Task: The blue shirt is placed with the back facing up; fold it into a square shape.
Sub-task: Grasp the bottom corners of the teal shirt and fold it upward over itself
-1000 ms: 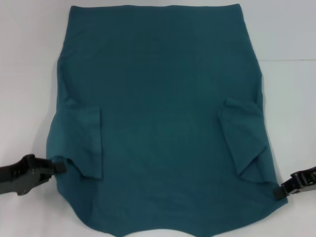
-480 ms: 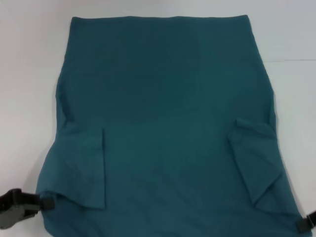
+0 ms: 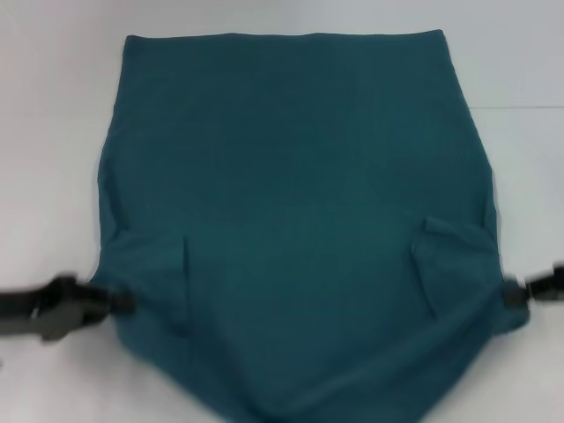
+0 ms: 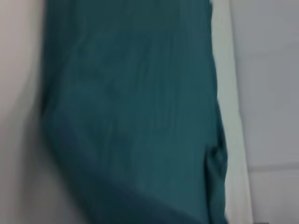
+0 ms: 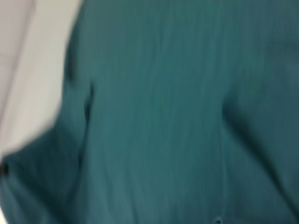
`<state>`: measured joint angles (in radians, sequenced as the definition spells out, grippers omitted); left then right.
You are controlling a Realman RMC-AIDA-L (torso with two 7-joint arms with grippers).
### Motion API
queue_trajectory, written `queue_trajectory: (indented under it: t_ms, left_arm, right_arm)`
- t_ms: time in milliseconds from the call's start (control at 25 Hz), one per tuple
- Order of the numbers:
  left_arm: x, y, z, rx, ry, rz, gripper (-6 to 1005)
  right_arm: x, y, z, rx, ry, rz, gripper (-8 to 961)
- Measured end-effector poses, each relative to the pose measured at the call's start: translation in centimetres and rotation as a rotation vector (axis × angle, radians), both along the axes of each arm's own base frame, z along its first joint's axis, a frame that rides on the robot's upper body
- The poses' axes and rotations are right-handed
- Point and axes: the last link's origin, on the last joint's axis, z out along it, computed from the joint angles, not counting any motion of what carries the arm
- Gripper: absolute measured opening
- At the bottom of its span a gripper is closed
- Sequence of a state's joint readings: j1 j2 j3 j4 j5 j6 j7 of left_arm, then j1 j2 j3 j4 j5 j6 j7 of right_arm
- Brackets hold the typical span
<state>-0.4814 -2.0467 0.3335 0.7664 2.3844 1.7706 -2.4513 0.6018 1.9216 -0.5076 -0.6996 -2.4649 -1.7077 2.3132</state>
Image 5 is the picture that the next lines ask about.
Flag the blue t-shirt with FREE print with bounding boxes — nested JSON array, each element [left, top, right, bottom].
[[0, 0, 299, 224]]

